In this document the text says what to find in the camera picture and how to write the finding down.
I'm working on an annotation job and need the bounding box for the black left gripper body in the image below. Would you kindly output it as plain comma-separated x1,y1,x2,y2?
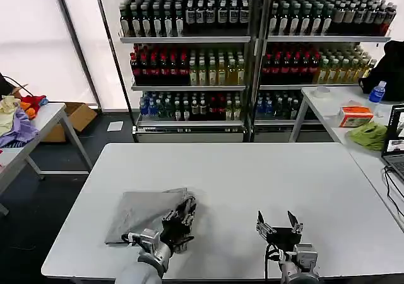
158,221,195,254

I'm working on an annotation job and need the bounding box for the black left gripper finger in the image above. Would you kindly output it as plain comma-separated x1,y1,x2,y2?
181,203,198,227
162,196,192,225

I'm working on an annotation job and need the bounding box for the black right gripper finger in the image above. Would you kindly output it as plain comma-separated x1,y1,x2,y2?
255,210,276,237
286,210,304,235

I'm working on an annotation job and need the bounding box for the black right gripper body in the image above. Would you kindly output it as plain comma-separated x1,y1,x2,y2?
266,226,301,250

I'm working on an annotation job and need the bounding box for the grey printed t-shirt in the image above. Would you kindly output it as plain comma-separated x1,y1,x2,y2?
104,187,198,246

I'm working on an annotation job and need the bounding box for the green cloth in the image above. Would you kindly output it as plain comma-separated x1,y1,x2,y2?
345,122,388,152

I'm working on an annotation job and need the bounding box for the white side table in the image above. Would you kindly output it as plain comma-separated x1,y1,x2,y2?
288,86,404,231

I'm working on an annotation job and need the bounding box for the orange tissue box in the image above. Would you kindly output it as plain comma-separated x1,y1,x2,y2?
337,100,374,127

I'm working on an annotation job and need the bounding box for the black laptop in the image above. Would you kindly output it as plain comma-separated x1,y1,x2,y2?
381,104,404,182

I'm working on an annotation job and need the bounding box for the brown cardboard box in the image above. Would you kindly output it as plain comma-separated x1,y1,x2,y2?
40,102,98,143

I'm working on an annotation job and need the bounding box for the blue water bottle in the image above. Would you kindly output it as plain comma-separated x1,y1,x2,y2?
368,80,388,114

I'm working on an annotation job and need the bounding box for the shelf rack with drink bottles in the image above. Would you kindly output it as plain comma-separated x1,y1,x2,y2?
252,0,398,143
118,0,258,143

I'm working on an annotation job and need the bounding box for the grey table with clothes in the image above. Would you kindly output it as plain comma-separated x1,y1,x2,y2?
0,102,94,216

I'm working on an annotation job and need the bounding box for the purple cloth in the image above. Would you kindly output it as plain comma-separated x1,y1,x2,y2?
0,107,40,149

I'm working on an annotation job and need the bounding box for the red cloth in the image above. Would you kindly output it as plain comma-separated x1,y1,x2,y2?
20,94,49,119

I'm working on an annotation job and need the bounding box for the black bag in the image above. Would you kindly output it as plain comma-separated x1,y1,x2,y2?
358,40,404,102

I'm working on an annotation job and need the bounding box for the cream cloth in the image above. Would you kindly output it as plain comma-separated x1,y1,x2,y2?
0,95,21,136

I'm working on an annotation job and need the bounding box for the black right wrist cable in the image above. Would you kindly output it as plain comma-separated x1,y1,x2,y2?
263,242,285,281

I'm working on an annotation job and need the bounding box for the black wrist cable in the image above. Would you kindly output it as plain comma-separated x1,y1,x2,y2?
121,232,140,247
263,242,285,281

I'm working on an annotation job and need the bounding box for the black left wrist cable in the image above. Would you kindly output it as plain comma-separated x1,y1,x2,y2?
121,232,140,247

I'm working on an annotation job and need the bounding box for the black laptop cable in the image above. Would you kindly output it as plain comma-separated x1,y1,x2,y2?
383,165,404,225

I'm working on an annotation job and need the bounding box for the thin black post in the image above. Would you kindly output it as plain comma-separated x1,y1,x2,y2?
93,0,140,133

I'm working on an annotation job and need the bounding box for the grey window frame post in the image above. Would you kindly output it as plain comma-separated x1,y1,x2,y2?
50,0,102,109

